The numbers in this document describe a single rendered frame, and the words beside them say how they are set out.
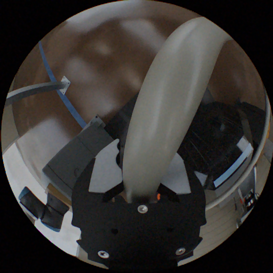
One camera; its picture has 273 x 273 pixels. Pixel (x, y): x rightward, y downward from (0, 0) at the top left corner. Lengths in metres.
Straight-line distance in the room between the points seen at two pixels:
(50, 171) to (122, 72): 1.01
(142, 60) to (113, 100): 0.53
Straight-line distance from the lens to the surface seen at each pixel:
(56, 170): 0.62
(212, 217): 5.82
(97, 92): 1.11
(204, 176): 0.53
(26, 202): 0.66
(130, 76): 1.02
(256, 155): 0.46
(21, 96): 1.05
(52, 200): 0.71
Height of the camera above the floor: 1.00
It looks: 65 degrees down
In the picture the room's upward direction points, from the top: 173 degrees counter-clockwise
